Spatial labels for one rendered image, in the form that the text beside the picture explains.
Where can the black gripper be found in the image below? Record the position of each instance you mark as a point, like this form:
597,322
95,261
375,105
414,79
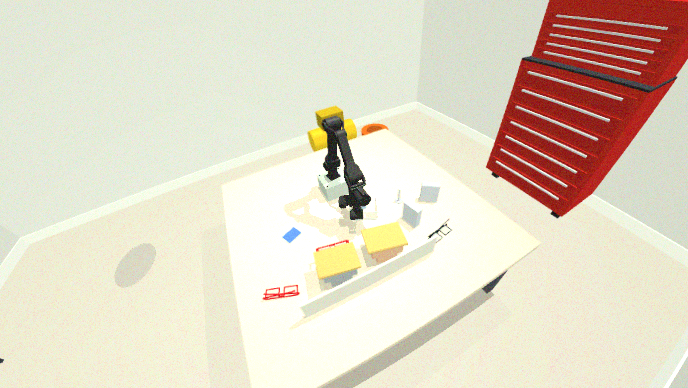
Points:
356,213

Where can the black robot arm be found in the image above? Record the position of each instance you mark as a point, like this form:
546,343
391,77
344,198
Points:
352,173

